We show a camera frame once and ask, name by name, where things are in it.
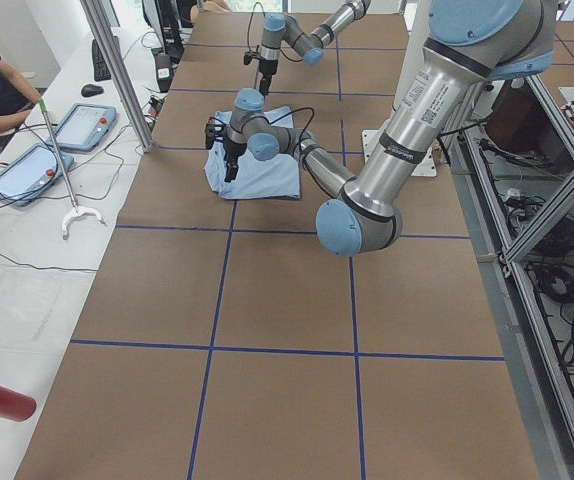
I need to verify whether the far blue teach pendant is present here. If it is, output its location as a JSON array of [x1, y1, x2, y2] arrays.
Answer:
[[55, 103, 117, 153]]

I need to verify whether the black keyboard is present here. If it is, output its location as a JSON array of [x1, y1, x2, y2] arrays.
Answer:
[[91, 39, 111, 82]]

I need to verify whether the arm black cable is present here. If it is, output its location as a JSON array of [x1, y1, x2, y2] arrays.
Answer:
[[266, 106, 317, 146]]

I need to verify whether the blue teach pendant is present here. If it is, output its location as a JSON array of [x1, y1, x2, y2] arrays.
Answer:
[[0, 144, 62, 207], [55, 103, 117, 153]]

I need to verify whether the light blue t-shirt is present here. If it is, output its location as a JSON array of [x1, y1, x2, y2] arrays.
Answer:
[[203, 105, 302, 201]]

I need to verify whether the reacher grabber stick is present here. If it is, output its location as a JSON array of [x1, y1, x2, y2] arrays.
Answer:
[[38, 99, 106, 240]]

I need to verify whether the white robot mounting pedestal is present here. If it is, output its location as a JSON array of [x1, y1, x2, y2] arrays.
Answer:
[[363, 0, 431, 162]]

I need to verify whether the aluminium frame post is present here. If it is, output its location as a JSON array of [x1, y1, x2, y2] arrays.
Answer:
[[80, 0, 154, 153]]

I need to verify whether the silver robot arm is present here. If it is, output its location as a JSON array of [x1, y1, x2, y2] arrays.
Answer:
[[243, 0, 371, 97], [205, 1, 558, 256]]

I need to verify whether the aluminium truss frame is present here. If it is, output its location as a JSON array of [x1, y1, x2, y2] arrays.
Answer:
[[458, 77, 574, 479]]

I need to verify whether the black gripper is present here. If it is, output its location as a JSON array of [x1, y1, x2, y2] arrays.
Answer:
[[205, 117, 245, 182], [243, 50, 280, 96]]

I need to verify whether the black computer mouse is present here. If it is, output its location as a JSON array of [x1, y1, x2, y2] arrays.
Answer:
[[80, 84, 104, 98]]

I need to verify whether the near blue teach pendant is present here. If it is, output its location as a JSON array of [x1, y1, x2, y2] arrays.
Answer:
[[0, 144, 62, 207]]

